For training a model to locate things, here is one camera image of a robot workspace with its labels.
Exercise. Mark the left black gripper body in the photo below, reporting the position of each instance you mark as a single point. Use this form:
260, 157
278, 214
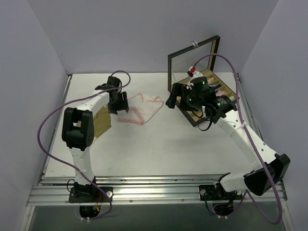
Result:
118, 103

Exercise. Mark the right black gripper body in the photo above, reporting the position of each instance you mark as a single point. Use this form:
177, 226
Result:
179, 94

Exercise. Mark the white underwear pink trim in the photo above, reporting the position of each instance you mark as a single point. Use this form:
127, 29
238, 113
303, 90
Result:
142, 108

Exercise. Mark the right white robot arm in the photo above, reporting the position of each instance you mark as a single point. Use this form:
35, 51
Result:
268, 167

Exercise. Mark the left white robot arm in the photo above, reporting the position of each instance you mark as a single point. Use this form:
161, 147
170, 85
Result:
78, 129

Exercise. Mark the tan brown underwear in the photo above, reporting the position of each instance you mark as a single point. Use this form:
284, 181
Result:
102, 122

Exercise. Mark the pink rolled underwear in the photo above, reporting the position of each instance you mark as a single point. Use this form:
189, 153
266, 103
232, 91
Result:
220, 93

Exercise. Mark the pale green rolled underwear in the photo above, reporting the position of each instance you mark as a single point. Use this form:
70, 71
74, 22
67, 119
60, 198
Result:
231, 98

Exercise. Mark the black compartment storage box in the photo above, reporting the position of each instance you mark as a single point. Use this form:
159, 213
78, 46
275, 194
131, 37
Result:
207, 72

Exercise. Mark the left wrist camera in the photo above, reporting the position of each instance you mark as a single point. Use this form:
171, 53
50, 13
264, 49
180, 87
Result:
113, 82

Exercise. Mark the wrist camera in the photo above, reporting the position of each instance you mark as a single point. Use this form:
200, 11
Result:
113, 82
192, 73

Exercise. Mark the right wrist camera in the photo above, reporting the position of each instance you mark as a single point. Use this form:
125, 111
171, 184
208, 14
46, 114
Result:
192, 73

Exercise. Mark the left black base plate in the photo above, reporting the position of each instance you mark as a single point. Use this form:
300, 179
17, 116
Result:
89, 194

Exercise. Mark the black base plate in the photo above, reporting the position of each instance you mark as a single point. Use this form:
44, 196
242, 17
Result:
89, 194
216, 193

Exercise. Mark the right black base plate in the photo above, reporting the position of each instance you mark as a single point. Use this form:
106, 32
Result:
216, 193

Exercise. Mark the aluminium rail frame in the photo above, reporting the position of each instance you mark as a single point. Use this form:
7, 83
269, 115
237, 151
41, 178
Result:
163, 161

